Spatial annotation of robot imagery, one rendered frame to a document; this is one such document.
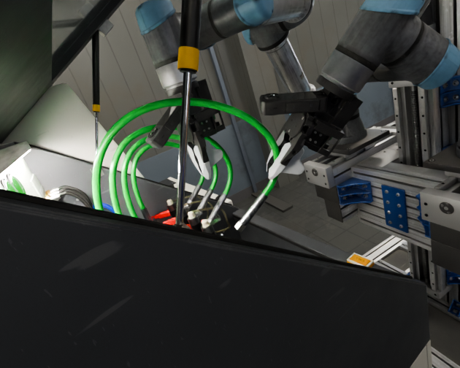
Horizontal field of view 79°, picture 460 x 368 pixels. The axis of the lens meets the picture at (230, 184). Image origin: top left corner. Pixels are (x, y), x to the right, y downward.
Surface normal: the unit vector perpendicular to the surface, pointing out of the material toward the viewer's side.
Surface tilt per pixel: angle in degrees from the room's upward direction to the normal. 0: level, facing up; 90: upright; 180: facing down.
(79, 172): 90
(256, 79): 90
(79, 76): 90
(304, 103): 101
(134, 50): 90
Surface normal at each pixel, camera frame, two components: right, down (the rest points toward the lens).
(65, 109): 0.53, 0.15
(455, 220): -0.86, 0.42
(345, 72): -0.39, 0.35
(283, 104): 0.00, 0.55
